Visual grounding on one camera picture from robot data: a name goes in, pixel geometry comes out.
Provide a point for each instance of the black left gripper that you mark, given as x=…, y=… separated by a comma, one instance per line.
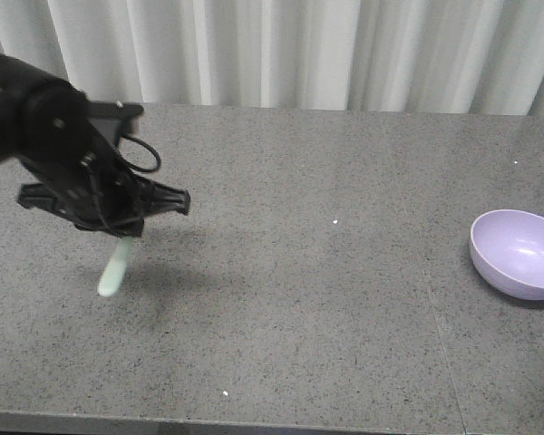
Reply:
x=81, y=177

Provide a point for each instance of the mint green plastic spoon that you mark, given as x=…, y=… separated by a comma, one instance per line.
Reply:
x=114, y=272

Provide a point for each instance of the purple plastic bowl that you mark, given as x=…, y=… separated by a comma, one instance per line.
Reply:
x=507, y=250

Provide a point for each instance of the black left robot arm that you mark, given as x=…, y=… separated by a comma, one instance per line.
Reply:
x=14, y=75

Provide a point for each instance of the white curtain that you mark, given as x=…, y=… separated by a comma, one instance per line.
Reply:
x=416, y=56

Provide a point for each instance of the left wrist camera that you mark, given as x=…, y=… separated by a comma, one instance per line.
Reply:
x=114, y=120

